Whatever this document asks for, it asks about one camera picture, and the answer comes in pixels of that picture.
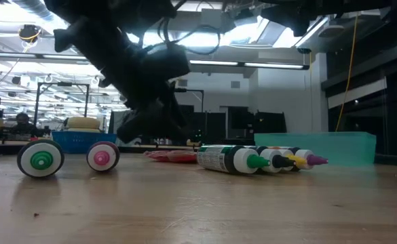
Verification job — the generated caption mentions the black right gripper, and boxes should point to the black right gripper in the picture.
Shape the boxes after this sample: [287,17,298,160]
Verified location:
[260,2,324,37]

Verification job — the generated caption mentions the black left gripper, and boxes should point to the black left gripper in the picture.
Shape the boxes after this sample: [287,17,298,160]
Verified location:
[53,15,189,145]

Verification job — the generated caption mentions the red plastic packet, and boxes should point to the red plastic packet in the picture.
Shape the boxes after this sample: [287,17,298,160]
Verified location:
[143,149,199,164]

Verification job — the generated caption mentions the black-tipped glue bottle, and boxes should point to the black-tipped glue bottle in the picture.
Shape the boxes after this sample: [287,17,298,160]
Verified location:
[254,145,297,173]

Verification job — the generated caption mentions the yellow-tipped glue bottle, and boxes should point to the yellow-tipped glue bottle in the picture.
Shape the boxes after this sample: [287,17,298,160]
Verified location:
[269,146,308,172]

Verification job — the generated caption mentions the purple-tipped glue bottle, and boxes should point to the purple-tipped glue bottle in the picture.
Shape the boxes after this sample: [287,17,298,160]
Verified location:
[288,146,329,171]

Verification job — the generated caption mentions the grey cloth curtain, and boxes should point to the grey cloth curtain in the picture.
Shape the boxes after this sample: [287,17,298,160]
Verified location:
[108,110,131,143]

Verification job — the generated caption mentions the long tube light fixture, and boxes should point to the long tube light fixture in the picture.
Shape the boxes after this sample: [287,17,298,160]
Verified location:
[0,50,310,70]

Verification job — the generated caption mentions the red-tipped glue bottle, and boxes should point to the red-tipped glue bottle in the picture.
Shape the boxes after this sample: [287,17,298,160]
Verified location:
[86,140,121,173]

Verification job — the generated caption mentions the grey ceiling box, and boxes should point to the grey ceiling box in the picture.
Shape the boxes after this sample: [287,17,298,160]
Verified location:
[200,7,224,30]

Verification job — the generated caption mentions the blue plastic bin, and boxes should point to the blue plastic bin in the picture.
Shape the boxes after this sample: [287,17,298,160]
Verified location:
[51,130,119,155]

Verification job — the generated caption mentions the black partition panels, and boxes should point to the black partition panels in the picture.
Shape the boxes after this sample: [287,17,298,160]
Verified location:
[177,104,288,146]

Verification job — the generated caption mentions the person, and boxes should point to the person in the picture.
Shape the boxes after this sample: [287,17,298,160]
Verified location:
[10,112,46,138]

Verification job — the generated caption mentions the teal plastic bin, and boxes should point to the teal plastic bin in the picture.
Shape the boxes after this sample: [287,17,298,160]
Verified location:
[254,131,377,167]

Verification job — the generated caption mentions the wooden background table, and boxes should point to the wooden background table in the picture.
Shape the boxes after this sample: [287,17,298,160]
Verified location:
[0,137,54,157]

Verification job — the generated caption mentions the black gantry frame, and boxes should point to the black gantry frame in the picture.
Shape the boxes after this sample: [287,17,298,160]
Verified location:
[174,87,205,113]
[34,81,90,131]

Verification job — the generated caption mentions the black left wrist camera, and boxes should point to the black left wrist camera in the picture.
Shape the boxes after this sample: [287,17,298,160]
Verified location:
[139,43,191,82]

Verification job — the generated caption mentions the yellow cable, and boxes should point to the yellow cable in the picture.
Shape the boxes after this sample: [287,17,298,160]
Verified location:
[335,13,359,133]

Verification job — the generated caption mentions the black cable reel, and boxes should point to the black cable reel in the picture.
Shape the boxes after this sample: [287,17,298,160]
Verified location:
[17,23,43,44]

